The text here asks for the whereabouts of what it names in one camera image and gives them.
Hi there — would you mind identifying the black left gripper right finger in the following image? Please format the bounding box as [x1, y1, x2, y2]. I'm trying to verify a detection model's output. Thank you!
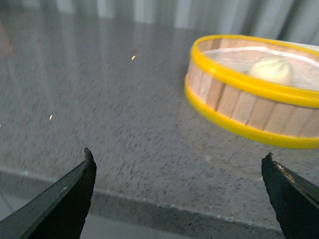
[261, 153, 319, 239]

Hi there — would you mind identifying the grey pleated curtain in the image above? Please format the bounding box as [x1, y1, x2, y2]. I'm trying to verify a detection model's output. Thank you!
[0, 0, 319, 45]

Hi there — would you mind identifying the white steamed bun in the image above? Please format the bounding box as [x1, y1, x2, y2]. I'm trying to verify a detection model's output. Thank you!
[248, 56, 294, 86]

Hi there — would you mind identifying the yellow-rimmed wooden steamer basket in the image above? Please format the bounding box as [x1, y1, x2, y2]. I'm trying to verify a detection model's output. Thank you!
[184, 35, 319, 149]

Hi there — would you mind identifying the white steamer liner cloth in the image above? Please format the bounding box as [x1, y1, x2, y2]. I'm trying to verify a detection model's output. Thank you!
[203, 47, 319, 91]

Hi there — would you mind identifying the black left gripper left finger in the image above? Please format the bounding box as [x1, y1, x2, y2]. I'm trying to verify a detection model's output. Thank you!
[0, 148, 97, 239]

